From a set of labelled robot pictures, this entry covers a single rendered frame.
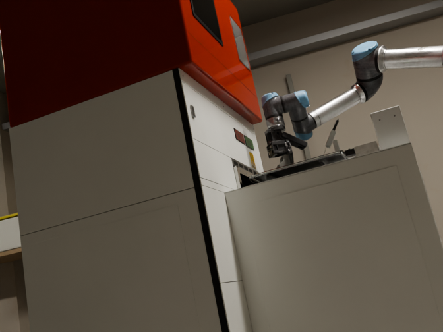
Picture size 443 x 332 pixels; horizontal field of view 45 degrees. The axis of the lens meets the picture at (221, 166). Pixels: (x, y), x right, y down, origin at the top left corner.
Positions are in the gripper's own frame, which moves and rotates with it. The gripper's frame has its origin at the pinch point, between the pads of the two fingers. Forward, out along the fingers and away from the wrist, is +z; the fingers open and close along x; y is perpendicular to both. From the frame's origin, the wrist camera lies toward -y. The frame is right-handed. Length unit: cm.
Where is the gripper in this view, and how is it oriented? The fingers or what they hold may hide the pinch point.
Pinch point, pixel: (292, 173)
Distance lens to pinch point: 221.8
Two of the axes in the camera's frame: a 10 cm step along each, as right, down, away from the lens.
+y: -9.6, 1.3, -2.6
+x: 2.2, -2.8, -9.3
